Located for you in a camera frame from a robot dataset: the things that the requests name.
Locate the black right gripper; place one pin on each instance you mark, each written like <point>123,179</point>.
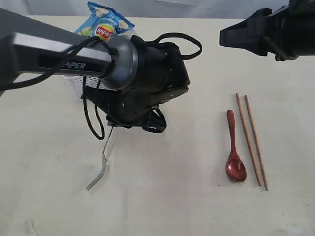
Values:
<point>288,32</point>

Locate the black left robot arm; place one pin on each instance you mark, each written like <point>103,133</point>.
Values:
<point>138,75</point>

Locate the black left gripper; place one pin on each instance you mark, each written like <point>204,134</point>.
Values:
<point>134,109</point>

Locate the stainless steel fork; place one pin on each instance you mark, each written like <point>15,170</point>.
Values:
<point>104,164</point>

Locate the blue Lays chip bag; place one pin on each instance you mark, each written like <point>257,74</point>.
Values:
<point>105,22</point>

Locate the brown wooden chopstick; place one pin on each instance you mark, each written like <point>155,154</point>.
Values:
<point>256,143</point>

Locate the white plastic woven basket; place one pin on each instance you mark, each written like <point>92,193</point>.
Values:
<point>75,83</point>

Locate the light wooden chopstick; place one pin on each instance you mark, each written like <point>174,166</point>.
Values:
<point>246,132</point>

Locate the dark wooden spoon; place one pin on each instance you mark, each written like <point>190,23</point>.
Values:
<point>235,168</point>

